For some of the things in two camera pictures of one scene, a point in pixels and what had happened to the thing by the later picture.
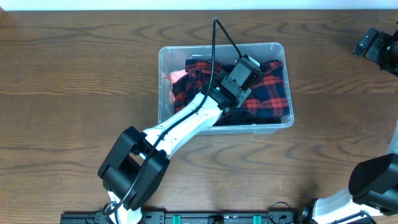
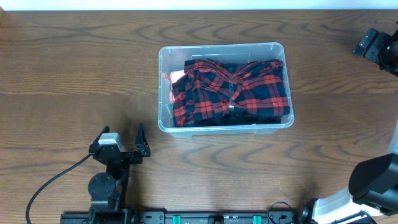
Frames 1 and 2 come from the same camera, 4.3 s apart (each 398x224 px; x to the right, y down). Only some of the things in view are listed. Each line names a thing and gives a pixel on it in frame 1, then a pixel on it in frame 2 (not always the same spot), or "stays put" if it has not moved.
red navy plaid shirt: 269,92 stays put
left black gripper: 244,98 -> 142,150
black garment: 235,117 stays put
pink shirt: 174,76 stays put
